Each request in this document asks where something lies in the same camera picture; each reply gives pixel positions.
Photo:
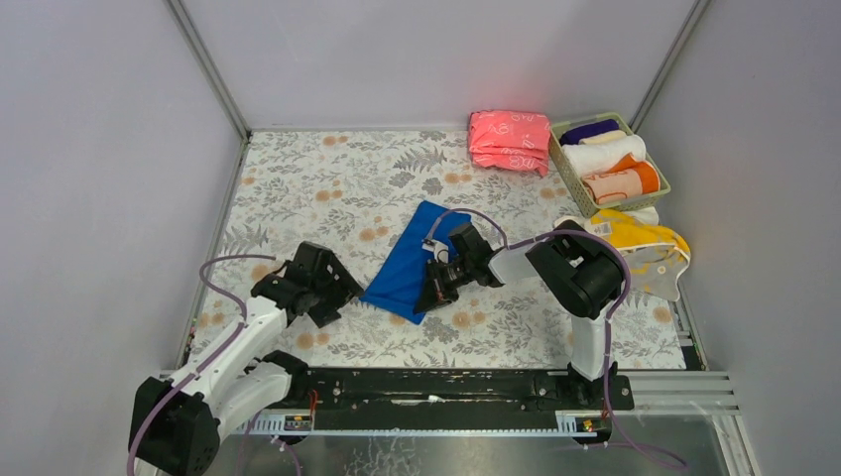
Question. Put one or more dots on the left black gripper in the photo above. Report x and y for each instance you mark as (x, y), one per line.
(325, 283)

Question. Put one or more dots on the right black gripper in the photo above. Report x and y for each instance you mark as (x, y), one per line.
(444, 281)

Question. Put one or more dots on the blue towel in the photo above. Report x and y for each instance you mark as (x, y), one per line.
(397, 286)

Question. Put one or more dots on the orange cartoon towel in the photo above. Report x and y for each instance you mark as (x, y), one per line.
(626, 179)

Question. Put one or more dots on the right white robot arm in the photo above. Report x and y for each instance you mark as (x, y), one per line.
(585, 274)

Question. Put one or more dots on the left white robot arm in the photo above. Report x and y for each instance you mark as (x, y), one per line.
(179, 422)

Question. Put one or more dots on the floral tablecloth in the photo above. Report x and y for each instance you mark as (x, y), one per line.
(355, 193)

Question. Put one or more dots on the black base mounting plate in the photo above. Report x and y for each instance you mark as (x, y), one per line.
(369, 399)

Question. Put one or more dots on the pink folded towel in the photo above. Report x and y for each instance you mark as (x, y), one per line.
(509, 140)

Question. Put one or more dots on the white rolled towel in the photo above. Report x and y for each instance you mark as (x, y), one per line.
(599, 158)

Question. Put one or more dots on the purple rolled towel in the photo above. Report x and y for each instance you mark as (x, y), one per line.
(575, 135)

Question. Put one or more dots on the green plastic basket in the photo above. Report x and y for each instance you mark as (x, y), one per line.
(574, 183)

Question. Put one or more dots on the yellow white crumpled towel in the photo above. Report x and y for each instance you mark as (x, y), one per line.
(656, 255)

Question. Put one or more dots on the cream rolled towel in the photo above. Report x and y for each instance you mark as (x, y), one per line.
(603, 138)

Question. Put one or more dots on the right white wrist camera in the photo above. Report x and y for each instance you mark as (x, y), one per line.
(441, 252)

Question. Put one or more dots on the aluminium frame rail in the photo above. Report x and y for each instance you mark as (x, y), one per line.
(656, 394)

